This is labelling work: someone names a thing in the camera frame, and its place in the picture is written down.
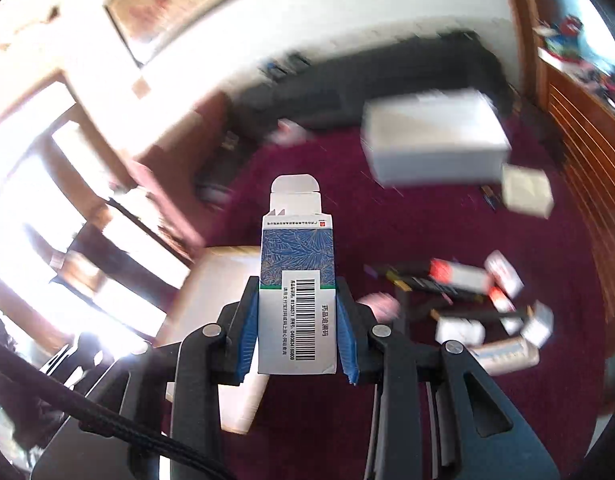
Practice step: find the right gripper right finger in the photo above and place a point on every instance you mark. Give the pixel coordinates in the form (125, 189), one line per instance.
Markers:
(358, 358)

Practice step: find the blue white medicine box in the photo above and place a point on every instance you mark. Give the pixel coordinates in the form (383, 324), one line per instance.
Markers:
(297, 294)

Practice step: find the brick pattern wooden cabinet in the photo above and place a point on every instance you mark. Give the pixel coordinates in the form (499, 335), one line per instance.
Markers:
(588, 136)

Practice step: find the red white slim box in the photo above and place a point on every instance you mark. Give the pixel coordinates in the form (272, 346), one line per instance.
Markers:
(460, 276)

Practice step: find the long ointment box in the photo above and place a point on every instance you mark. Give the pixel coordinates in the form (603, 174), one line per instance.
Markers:
(506, 356)

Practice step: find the plain white pill bottle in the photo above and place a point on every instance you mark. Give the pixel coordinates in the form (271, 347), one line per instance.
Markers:
(467, 332)

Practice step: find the white cardboard box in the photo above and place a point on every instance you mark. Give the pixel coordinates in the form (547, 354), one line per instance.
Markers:
(526, 191)

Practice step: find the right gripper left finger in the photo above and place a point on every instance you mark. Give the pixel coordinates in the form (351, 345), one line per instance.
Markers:
(239, 322)

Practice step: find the small white square box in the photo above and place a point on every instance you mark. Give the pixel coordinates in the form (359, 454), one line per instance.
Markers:
(539, 325)

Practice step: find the grey shoe box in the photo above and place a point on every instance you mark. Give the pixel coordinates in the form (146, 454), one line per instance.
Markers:
(434, 138)

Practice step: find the clutter on cabinet top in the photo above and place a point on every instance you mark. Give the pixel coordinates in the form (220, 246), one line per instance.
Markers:
(561, 46)

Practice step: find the maroon bed blanket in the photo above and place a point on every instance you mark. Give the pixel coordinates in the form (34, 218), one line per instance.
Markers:
(418, 225)

